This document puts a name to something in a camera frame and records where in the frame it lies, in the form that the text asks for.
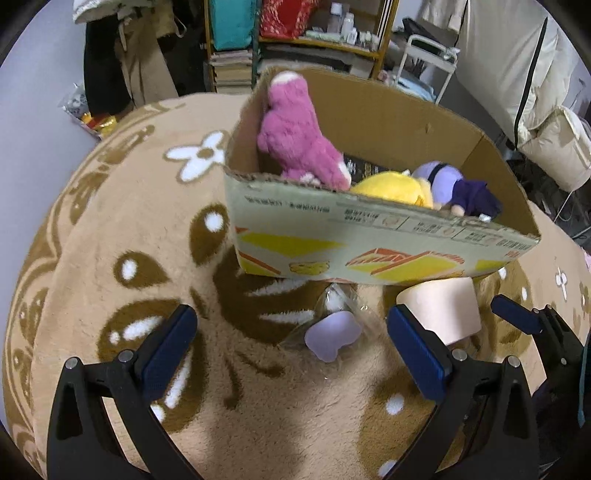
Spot red patterned bag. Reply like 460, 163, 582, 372
259, 0, 321, 39

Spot snack bag on floor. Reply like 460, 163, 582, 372
60, 83, 117, 140

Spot teal bag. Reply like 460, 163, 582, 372
209, 0, 257, 51

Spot beige trench coat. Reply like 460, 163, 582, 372
115, 1, 186, 108

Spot white rolling cart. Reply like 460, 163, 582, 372
393, 34, 460, 105

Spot pink sponge block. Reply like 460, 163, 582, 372
396, 277, 482, 346

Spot purple-haired doll plush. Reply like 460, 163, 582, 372
412, 161, 502, 220

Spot yellow bear plush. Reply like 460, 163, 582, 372
349, 171, 435, 209

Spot lavender pads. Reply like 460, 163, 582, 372
280, 283, 376, 370

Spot wooden bookshelf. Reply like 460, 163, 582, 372
204, 1, 399, 91

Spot white puffer jacket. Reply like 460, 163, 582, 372
72, 0, 156, 24

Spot cream pillow bag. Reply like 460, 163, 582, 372
518, 106, 590, 192

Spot cardboard box with yellow print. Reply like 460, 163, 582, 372
225, 68, 541, 285

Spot stack of books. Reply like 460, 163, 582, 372
208, 49, 252, 95

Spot cream folded mattress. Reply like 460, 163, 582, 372
457, 1, 579, 147

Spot beige butterfly pattern rug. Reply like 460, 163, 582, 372
0, 91, 591, 480

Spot pink fuzzy plush toy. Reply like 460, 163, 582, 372
256, 70, 352, 191

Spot black Face tissue pack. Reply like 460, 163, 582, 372
344, 155, 387, 185

